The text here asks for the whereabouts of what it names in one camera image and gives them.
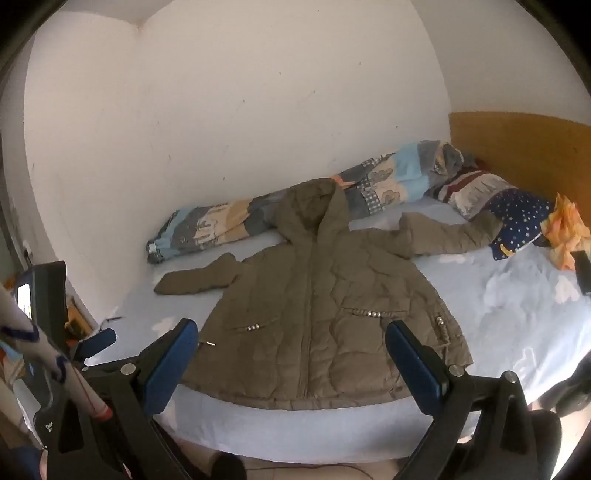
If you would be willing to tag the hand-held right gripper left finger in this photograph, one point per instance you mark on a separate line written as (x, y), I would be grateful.
(166, 369)

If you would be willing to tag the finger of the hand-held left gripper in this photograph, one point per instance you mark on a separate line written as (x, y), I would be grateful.
(99, 342)

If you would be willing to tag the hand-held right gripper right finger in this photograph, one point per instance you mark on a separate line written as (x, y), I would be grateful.
(415, 369)

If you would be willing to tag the olive puffer jacket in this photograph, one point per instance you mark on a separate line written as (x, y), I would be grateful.
(323, 300)

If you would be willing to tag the black eyeglasses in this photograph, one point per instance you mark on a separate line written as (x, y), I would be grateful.
(110, 319)

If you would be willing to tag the wooden cabinet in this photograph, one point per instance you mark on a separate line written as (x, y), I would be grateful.
(76, 318)

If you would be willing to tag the white printed rod orange tip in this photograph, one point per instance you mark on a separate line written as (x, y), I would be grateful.
(41, 344)

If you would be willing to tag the patterned patchwork quilt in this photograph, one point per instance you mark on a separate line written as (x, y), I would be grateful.
(207, 226)

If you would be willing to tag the dark cloth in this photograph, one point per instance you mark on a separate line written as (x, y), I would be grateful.
(570, 387)

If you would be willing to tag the striped pillow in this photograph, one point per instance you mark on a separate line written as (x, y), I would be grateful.
(475, 189)

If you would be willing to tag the black device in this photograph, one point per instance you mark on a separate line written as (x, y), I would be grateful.
(582, 272)

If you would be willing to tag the orange cloth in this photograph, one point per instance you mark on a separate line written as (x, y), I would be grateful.
(565, 230)

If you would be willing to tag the wooden headboard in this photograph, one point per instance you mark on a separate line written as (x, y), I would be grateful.
(521, 143)

